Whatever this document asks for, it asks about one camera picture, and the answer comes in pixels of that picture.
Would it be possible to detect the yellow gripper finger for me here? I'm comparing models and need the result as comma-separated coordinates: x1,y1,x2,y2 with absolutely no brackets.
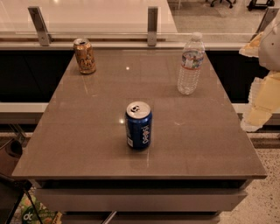
239,32,263,58
241,71,280,132

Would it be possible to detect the clear plastic water bottle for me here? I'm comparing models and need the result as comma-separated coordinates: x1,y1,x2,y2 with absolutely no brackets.
177,32,205,95

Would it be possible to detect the blue pepsi can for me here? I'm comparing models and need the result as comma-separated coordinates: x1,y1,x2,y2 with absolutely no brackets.
125,101,152,150

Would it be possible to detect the orange soda can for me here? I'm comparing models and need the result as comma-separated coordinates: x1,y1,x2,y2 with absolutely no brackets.
73,38,96,74

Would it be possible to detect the grey table drawer front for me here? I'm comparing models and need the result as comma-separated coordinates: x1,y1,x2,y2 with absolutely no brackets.
35,188,247,212

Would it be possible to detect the green snack bag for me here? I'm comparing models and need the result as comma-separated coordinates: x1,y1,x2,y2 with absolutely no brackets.
19,194,62,224

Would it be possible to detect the right metal railing post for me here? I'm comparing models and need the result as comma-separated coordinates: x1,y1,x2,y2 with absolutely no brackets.
252,7,279,39

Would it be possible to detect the metal railing post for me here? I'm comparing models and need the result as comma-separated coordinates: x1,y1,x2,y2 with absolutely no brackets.
252,7,279,39
28,6,52,46
147,6,158,46

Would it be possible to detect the middle metal railing post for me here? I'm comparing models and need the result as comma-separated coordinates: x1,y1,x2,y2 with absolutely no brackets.
147,6,158,46

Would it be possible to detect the left metal railing post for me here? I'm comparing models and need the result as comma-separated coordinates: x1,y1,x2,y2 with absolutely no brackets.
28,6,52,46

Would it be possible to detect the black chair frame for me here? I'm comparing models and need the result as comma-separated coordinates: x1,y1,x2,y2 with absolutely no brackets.
0,174,32,224

